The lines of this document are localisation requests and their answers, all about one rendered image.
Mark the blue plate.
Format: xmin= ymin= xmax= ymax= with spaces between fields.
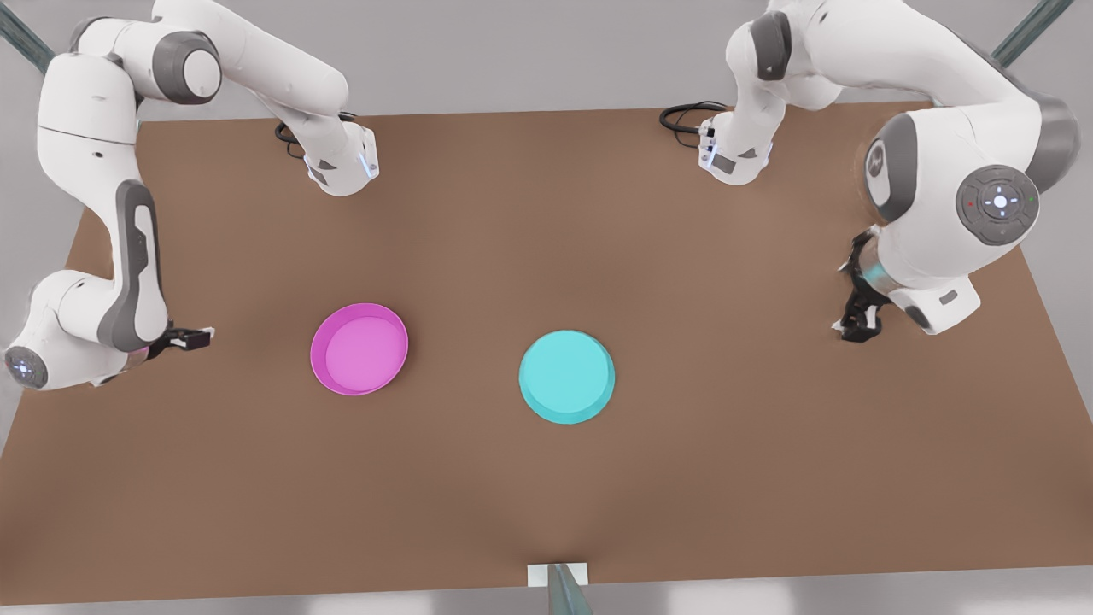
xmin=518 ymin=330 xmax=616 ymax=425

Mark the black cable loop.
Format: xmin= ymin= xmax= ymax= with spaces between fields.
xmin=659 ymin=101 xmax=732 ymax=150
xmin=274 ymin=112 xmax=359 ymax=161

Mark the silver frame post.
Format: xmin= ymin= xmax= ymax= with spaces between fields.
xmin=527 ymin=562 xmax=593 ymax=615
xmin=991 ymin=0 xmax=1075 ymax=69
xmin=0 ymin=7 xmax=54 ymax=76

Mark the pink plate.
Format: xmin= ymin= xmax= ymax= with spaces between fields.
xmin=310 ymin=302 xmax=409 ymax=396

